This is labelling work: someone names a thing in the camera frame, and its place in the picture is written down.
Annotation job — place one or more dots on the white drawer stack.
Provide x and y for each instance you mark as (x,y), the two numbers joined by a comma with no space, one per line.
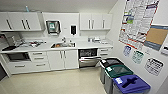
(39,61)

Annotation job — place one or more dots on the large printed wall poster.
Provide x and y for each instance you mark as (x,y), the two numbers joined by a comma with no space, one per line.
(138,21)

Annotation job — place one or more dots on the white wall cabinet three doors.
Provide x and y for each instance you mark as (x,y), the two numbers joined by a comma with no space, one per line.
(96,21)

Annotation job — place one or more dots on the white wide drawer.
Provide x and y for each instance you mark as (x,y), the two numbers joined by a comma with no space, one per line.
(19,67)

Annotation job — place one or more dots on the green bin wall sign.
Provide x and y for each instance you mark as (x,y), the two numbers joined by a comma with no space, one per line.
(137,57)

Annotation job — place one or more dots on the grey paper towel dispenser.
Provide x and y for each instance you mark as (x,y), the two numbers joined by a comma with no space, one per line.
(53,27)

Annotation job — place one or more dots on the white wall box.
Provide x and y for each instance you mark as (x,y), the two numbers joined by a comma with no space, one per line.
(165,46)

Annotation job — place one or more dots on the grey bin wall sign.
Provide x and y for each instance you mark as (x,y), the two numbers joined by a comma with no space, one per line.
(153,66)

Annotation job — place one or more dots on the white wall cabinet wide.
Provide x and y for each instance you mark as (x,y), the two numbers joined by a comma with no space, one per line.
(21,21)

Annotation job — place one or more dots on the stainless steel dishwasher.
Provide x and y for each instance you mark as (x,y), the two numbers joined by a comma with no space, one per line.
(89,59)

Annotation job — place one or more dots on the brown cork notice board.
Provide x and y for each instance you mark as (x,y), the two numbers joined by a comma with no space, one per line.
(156,37)

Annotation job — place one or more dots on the white two-door base cabinet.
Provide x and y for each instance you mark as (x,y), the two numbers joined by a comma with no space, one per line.
(63,60)

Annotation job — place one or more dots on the chrome sink faucet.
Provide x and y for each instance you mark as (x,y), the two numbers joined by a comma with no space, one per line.
(64,39)

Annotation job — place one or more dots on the grey bin green lid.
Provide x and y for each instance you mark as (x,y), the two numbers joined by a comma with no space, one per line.
(118,70)

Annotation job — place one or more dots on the black soap dispenser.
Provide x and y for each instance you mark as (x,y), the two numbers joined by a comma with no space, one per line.
(73,30)

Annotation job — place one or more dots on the grey dish drying rack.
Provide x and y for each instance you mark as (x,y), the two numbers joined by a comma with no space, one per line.
(33,43)

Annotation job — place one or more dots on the white narrow drawer unit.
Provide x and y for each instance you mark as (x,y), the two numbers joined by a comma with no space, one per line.
(105,53)

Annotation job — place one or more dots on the blue bottle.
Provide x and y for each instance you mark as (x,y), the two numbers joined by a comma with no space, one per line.
(27,8)

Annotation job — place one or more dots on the green-lid waste bin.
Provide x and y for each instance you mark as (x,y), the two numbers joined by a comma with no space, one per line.
(110,62)

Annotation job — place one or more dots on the stainless steel sink basin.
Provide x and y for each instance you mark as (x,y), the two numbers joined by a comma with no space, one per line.
(63,45)

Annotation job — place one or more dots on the dish soap bottle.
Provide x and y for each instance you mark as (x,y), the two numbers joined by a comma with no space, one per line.
(89,39)

